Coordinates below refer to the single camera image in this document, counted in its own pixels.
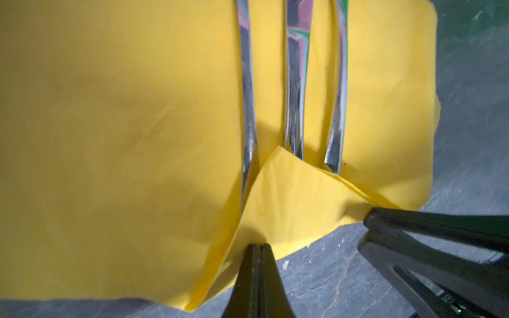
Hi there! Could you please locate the yellow paper napkin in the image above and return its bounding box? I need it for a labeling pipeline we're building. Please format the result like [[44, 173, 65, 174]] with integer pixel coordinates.
[[1, 1, 440, 311]]

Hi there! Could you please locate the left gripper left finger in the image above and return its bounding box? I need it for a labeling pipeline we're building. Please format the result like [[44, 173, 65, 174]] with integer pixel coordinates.
[[222, 245, 261, 318]]

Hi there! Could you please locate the silver fork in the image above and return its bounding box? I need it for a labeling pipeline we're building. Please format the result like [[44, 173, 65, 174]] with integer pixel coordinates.
[[324, 1, 349, 175]]

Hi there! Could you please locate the silver spoon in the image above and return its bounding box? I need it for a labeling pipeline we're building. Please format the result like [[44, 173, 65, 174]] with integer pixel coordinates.
[[236, 0, 260, 207]]

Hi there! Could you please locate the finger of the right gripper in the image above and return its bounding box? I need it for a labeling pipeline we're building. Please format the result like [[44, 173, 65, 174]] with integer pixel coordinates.
[[364, 207, 508, 254], [358, 232, 508, 317]]

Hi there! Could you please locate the silver knife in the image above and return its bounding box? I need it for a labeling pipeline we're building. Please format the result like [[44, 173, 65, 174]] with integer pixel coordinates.
[[284, 0, 314, 159]]

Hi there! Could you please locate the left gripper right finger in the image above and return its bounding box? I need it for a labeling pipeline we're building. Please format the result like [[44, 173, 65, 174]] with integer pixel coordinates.
[[259, 244, 296, 318]]

